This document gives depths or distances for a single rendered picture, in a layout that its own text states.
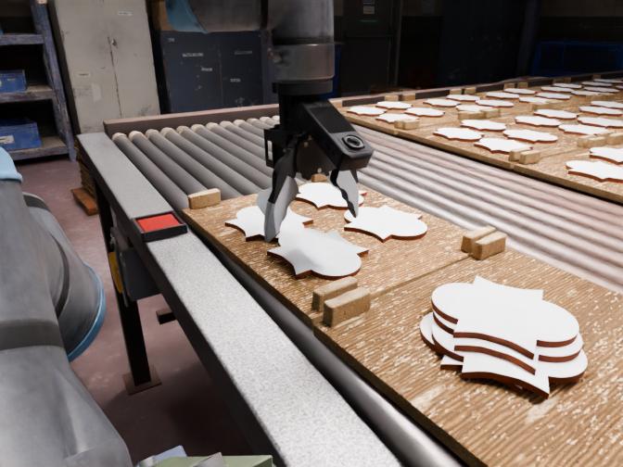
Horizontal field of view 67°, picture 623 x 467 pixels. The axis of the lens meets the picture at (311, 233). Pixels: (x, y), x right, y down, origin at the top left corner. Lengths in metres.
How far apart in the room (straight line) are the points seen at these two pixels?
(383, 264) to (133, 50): 4.73
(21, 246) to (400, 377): 0.34
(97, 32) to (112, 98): 0.60
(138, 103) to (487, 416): 5.03
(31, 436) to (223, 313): 0.37
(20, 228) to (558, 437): 0.43
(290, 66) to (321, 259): 0.25
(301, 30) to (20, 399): 0.46
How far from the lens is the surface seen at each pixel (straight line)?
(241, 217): 0.80
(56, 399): 0.29
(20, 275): 0.31
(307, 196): 0.88
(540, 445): 0.46
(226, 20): 0.58
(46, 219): 0.47
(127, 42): 5.23
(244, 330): 0.57
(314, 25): 0.59
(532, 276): 0.70
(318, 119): 0.58
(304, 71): 0.59
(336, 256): 0.66
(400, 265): 0.67
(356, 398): 0.49
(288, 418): 0.47
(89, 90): 5.18
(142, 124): 1.64
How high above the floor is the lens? 1.25
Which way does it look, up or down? 25 degrees down
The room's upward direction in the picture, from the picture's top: straight up
